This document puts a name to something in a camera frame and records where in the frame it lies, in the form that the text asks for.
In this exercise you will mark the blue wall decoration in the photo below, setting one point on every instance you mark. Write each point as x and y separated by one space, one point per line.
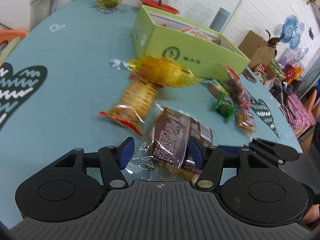
291 31

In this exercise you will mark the silver orange snack bag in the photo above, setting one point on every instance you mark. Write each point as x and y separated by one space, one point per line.
199 34

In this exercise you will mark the green cardboard box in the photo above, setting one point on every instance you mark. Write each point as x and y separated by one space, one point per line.
157 33

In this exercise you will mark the dark red snack bag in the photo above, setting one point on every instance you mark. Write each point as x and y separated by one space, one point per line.
242 100

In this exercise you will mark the red plastic basket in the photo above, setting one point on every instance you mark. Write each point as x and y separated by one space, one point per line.
165 7

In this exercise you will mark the grey cylinder bottle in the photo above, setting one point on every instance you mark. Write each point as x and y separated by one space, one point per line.
219 20

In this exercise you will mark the brown cardboard box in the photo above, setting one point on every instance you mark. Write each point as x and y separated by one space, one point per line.
257 50

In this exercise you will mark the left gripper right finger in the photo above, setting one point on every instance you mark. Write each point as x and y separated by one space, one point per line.
248 186

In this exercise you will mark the teal heart-print tablecloth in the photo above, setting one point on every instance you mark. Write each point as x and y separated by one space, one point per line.
75 44

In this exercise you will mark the yellow biscuit roll packet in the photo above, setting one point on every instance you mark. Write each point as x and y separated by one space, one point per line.
134 105

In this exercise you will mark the person's right hand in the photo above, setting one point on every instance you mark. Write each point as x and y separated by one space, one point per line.
312 215

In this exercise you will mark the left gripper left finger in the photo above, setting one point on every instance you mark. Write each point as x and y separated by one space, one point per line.
75 184

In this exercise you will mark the brown label clear snack pack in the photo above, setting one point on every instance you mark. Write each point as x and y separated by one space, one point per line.
164 153

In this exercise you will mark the green peas snack packet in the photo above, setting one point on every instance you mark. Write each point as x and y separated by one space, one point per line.
225 106

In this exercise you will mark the gold snack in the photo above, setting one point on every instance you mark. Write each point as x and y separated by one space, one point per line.
163 71

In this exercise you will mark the smartphone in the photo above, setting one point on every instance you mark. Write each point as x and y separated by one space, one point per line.
249 76

